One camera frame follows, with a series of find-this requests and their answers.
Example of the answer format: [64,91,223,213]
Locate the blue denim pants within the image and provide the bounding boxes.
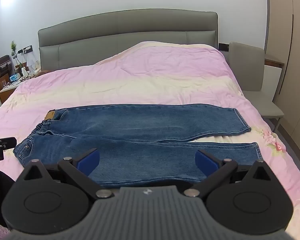
[13,104,263,189]

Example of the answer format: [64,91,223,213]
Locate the grey chair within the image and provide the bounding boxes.
[228,42,285,133]

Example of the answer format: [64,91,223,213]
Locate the grey padded headboard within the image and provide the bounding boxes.
[37,11,219,71]

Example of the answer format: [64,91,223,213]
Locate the beige wardrobe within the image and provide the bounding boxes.
[264,0,300,157]

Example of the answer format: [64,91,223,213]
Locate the pink floral quilt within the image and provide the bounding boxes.
[0,41,300,240]

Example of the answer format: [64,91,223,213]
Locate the wooden nightstand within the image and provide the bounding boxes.
[0,76,24,112]

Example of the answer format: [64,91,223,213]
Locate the small green plant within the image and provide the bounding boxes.
[9,40,23,68]

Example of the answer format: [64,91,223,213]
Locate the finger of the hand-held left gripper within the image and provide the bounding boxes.
[0,137,17,149]

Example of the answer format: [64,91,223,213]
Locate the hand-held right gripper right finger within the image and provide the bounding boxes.
[183,149,273,200]

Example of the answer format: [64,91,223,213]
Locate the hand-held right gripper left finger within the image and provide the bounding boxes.
[22,148,115,200]

